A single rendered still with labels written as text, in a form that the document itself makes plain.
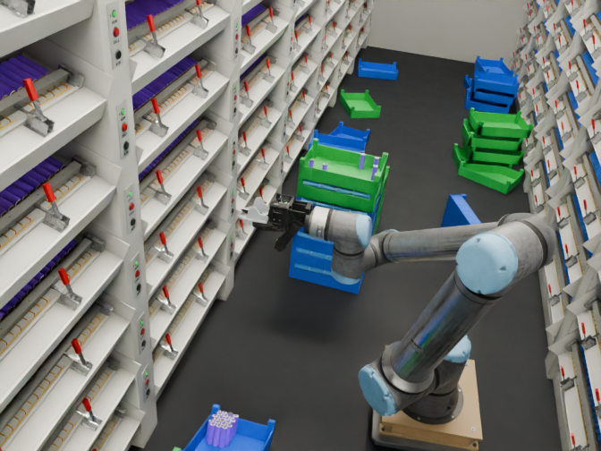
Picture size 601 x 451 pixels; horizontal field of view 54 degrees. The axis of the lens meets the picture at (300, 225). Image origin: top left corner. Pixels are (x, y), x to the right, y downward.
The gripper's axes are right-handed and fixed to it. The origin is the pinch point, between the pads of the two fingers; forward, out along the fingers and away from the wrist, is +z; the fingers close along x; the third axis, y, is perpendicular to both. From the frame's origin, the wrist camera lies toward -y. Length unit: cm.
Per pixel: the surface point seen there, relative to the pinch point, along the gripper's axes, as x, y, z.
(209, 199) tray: -19.5, -9.7, 18.6
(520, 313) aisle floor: -64, -67, -97
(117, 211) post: 39.7, 21.9, 15.6
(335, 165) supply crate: -69, -15, -15
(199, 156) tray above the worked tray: -11.3, 10.6, 17.8
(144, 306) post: 32.4, -12.0, 16.4
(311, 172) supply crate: -53, -12, -8
